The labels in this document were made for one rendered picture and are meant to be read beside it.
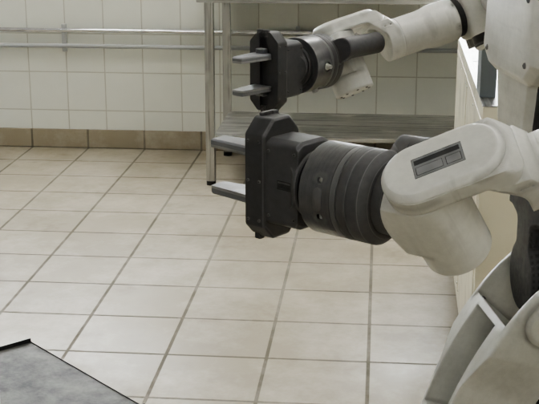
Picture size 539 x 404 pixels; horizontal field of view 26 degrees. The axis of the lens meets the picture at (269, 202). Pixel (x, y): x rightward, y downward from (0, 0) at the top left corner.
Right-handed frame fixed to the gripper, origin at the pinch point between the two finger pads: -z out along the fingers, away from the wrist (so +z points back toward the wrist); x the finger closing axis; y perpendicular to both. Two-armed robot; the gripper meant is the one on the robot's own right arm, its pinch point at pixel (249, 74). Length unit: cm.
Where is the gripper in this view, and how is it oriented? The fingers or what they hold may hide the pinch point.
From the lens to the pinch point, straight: 174.7
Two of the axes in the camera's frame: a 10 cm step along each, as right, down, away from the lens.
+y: 7.7, 1.7, -6.1
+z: 6.3, -2.1, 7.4
